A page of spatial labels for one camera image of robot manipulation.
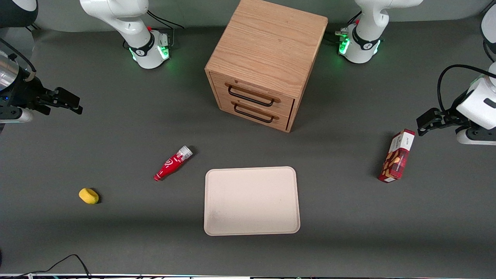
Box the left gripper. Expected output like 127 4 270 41
417 77 496 136

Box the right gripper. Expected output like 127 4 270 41
0 77 83 117

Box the red ketchup bottle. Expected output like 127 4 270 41
153 145 193 182

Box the beige rectangular tray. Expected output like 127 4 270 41
203 166 301 236

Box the red snack box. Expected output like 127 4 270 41
378 129 416 183

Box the yellow sponge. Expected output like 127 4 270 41
79 188 100 205

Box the wooden drawer cabinet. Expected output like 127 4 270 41
205 0 329 133

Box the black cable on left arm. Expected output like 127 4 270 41
437 64 496 114

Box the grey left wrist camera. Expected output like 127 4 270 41
456 127 496 146

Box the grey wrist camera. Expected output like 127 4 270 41
456 127 496 146
0 107 34 124

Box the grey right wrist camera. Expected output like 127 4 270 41
0 107 34 124

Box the black right arm base cable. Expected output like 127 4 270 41
146 10 185 49

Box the black arm base cable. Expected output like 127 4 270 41
325 12 362 44
146 10 185 49

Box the black left arm base cable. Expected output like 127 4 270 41
325 12 362 44

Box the black cable at table edge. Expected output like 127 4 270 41
0 254 92 279

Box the wooden drawer with black handle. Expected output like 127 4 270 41
211 72 296 117
218 95 292 131

